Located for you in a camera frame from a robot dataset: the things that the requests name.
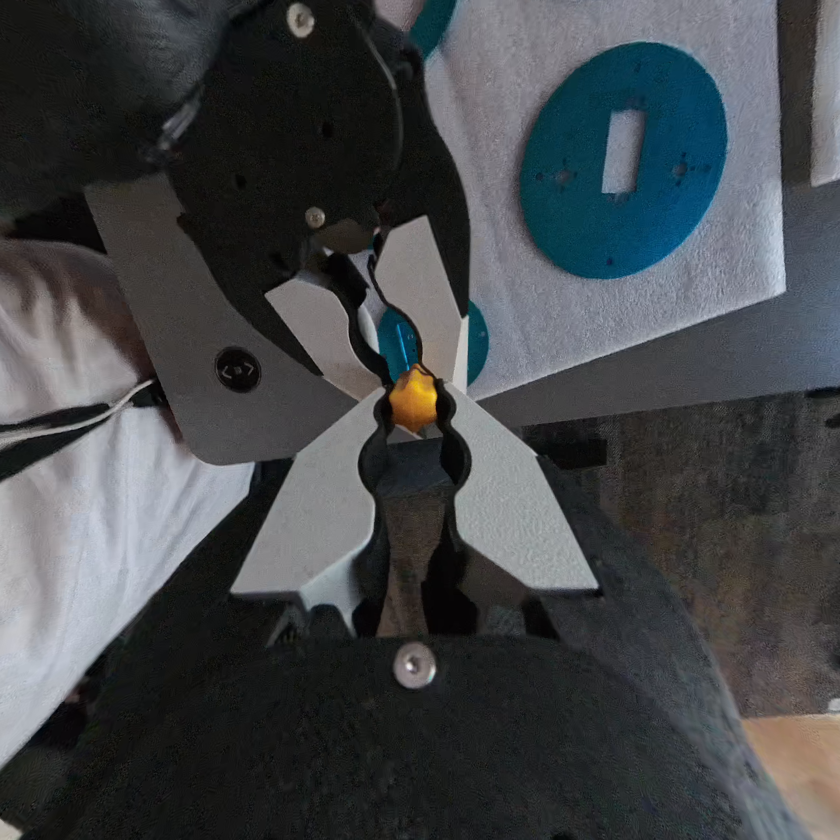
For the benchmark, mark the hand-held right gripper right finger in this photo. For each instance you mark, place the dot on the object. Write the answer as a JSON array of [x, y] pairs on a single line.
[[518, 518]]

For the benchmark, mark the blue disc with rectangular slot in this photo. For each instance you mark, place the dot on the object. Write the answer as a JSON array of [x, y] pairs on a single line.
[[571, 216]]

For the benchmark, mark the blue disc with square bracket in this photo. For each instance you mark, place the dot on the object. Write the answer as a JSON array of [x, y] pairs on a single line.
[[394, 334]]

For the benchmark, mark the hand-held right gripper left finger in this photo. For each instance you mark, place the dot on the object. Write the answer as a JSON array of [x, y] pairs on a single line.
[[315, 518]]

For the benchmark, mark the round black desk button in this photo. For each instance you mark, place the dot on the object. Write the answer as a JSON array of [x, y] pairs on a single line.
[[237, 371]]

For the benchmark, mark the white foam frame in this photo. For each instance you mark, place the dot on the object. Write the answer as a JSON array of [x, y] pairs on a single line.
[[828, 98]]

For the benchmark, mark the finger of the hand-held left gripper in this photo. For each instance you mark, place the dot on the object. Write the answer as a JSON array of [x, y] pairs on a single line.
[[315, 328], [426, 289]]

